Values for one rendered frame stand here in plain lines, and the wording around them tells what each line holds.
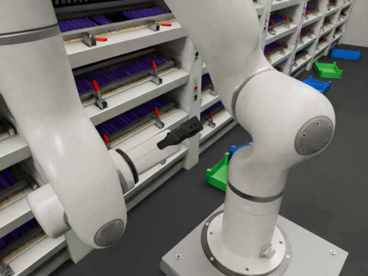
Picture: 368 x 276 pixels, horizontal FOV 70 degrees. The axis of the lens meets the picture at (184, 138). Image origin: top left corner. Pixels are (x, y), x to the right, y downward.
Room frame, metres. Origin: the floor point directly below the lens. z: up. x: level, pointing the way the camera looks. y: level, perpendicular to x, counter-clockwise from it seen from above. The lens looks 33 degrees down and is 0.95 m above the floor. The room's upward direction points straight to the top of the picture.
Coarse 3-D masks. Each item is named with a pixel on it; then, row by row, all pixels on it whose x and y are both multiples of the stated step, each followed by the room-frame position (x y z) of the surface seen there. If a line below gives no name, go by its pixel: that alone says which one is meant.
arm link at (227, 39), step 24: (168, 0) 0.38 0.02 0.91; (192, 0) 0.36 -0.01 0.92; (216, 0) 0.36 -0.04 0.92; (240, 0) 0.37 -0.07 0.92; (192, 24) 0.37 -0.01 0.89; (216, 24) 0.36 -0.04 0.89; (240, 24) 0.37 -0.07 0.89; (216, 48) 0.37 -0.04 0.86; (240, 48) 0.38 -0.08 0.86; (216, 72) 0.42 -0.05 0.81; (240, 72) 0.44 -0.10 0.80
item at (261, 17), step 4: (268, 0) 1.71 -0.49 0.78; (268, 4) 1.71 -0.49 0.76; (264, 8) 1.68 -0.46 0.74; (268, 8) 1.72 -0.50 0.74; (264, 12) 1.68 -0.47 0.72; (260, 16) 1.68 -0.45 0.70; (264, 16) 1.69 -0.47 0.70; (268, 16) 1.74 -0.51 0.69; (260, 20) 1.68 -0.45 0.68; (268, 20) 1.74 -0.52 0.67; (260, 24) 1.68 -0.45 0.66; (260, 28) 1.68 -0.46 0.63; (260, 32) 1.68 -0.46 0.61; (264, 36) 1.73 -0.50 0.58; (260, 40) 1.68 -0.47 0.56; (264, 40) 1.74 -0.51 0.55; (260, 44) 1.69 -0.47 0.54; (264, 44) 1.75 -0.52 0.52
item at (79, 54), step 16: (128, 0) 1.11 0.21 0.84; (144, 0) 1.18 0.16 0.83; (160, 0) 1.22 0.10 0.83; (128, 32) 0.93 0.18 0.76; (144, 32) 0.96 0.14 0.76; (160, 32) 0.99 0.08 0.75; (176, 32) 1.07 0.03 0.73; (80, 48) 0.76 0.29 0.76; (96, 48) 0.78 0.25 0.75; (112, 48) 0.83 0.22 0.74; (128, 48) 0.88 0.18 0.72; (80, 64) 0.74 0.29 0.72
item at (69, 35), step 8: (152, 16) 1.05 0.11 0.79; (160, 16) 1.07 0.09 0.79; (168, 16) 1.10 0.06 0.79; (112, 24) 0.90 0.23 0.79; (120, 24) 0.92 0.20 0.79; (128, 24) 0.94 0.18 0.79; (136, 24) 0.97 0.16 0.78; (144, 24) 1.00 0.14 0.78; (64, 32) 0.78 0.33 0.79; (72, 32) 0.79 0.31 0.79; (80, 32) 0.80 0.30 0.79; (96, 32) 0.85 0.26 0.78; (104, 32) 0.86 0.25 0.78; (64, 40) 0.76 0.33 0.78; (80, 40) 0.78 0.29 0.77
